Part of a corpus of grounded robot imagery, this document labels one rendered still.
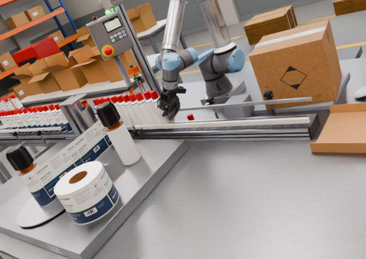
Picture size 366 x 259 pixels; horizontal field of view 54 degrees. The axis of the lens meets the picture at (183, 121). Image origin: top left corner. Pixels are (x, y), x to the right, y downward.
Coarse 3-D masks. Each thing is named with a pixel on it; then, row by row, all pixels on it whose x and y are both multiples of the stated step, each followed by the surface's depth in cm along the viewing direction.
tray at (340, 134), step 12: (336, 108) 141; (348, 108) 139; (360, 108) 136; (336, 120) 138; (348, 120) 135; (360, 120) 132; (324, 132) 134; (336, 132) 131; (348, 132) 128; (360, 132) 126; (312, 144) 125; (324, 144) 123; (336, 144) 120; (348, 144) 118; (360, 144) 115
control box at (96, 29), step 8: (104, 16) 178; (112, 16) 175; (88, 24) 174; (96, 24) 174; (96, 32) 175; (104, 32) 176; (112, 32) 177; (96, 40) 176; (104, 40) 177; (120, 40) 179; (128, 40) 181; (104, 48) 178; (112, 48) 179; (120, 48) 180; (128, 48) 182; (104, 56) 179; (112, 56) 180
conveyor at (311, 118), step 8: (216, 120) 168; (224, 120) 165; (232, 120) 162; (240, 120) 159; (312, 120) 136; (176, 128) 178; (184, 128) 174; (192, 128) 170; (200, 128) 167; (208, 128) 164; (216, 128) 161; (224, 128) 158; (232, 128) 155; (240, 128) 152; (248, 128) 149; (256, 128) 147; (264, 128) 144; (272, 128) 142; (280, 128) 140
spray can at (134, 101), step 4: (132, 96) 184; (132, 100) 184; (136, 100) 185; (132, 104) 184; (136, 104) 184; (132, 108) 186; (136, 108) 185; (136, 112) 186; (140, 112) 186; (140, 116) 187; (140, 120) 188; (144, 120) 188; (144, 124) 189
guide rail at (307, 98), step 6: (246, 102) 152; (252, 102) 150; (258, 102) 148; (264, 102) 146; (270, 102) 145; (276, 102) 143; (282, 102) 142; (288, 102) 140; (294, 102) 139; (180, 108) 176; (186, 108) 173; (192, 108) 171; (198, 108) 169; (204, 108) 166; (210, 108) 164; (216, 108) 162
